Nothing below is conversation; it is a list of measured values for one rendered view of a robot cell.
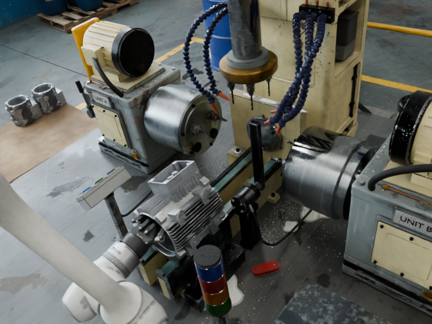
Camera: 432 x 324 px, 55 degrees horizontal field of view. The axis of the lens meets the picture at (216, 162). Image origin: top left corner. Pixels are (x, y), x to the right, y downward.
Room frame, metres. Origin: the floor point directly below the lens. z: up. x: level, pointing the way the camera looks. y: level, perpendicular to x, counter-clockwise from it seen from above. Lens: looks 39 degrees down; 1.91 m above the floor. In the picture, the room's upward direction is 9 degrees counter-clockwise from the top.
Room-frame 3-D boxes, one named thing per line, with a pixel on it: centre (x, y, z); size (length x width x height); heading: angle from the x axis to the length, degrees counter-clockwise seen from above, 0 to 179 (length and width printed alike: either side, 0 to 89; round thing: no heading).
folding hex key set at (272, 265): (0.79, -0.10, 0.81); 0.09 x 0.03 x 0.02; 97
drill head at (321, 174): (0.91, -0.35, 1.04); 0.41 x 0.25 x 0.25; 45
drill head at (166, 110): (1.40, 0.13, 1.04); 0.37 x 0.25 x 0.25; 45
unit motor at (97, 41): (1.57, 0.35, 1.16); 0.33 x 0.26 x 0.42; 45
